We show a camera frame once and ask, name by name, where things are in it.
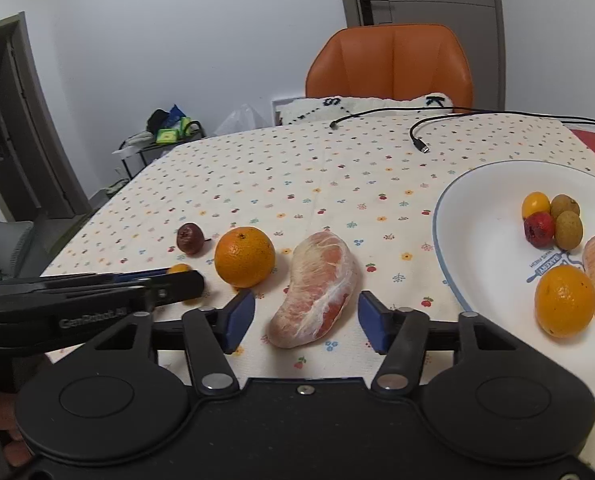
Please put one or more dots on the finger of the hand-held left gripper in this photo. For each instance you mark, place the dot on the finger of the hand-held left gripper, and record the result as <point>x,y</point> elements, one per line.
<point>177,287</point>
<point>147,274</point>

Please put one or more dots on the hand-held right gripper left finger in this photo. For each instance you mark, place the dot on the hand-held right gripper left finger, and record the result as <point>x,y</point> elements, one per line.
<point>240,325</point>

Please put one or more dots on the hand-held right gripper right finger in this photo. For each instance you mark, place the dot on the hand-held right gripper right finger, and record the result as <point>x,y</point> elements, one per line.
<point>372,325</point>

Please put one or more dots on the oval kumquat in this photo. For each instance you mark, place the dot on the oval kumquat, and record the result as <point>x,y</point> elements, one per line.
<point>180,268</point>

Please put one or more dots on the white plate blue rim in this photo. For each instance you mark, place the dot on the white plate blue rim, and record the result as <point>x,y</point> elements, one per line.
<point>482,260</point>

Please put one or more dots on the red round fruit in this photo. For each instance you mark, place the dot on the red round fruit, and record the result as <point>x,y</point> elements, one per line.
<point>539,230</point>

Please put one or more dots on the orange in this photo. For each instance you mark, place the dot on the orange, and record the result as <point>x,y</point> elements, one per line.
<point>565,300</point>
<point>245,257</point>

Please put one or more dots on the small round kumquat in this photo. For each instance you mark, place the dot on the small round kumquat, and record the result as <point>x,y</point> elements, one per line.
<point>535,205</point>

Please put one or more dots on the green kiwi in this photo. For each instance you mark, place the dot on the green kiwi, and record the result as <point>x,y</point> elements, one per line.
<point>569,230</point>
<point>565,205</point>

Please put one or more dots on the dark red wrinkled fruit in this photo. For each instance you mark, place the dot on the dark red wrinkled fruit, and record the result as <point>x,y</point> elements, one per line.
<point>190,239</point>

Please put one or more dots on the grey padded seat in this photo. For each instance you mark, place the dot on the grey padded seat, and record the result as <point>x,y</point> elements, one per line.
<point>7,247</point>

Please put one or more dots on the black metal rack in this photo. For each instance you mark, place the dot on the black metal rack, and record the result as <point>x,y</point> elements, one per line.
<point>137,160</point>

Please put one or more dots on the floral tablecloth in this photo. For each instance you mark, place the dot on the floral tablecloth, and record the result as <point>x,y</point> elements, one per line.
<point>327,185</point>

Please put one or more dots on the green and blue packets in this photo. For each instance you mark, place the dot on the green and blue packets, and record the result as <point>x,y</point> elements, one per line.
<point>177,130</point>

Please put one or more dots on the clear plastic bag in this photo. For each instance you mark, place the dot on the clear plastic bag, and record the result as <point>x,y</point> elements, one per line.
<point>242,120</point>

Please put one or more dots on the white cushion black pattern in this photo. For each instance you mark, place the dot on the white cushion black pattern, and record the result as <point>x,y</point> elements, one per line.
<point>307,110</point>

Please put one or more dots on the orange chair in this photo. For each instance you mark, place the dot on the orange chair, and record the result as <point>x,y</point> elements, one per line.
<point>392,65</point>

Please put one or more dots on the grey door frame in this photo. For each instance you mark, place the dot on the grey door frame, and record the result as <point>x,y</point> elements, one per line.
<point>42,125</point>

